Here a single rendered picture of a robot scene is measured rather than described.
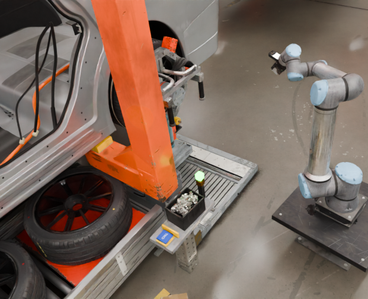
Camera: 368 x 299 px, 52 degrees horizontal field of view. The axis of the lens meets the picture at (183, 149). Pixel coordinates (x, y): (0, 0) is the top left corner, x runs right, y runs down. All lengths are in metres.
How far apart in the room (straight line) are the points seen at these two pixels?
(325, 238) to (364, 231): 0.23
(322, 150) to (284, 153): 1.25
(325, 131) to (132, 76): 1.00
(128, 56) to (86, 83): 0.65
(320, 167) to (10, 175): 1.66
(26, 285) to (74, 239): 0.34
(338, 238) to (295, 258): 0.37
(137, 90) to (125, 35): 0.27
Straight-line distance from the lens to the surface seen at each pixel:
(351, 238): 2.45
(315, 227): 2.45
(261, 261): 2.63
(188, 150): 3.17
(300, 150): 3.38
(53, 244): 2.36
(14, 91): 2.84
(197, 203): 2.20
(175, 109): 2.82
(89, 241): 2.31
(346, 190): 2.33
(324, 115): 1.98
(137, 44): 1.73
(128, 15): 1.68
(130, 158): 2.25
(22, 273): 2.30
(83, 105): 2.33
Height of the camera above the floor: 2.22
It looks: 40 degrees down
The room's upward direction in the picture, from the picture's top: 9 degrees counter-clockwise
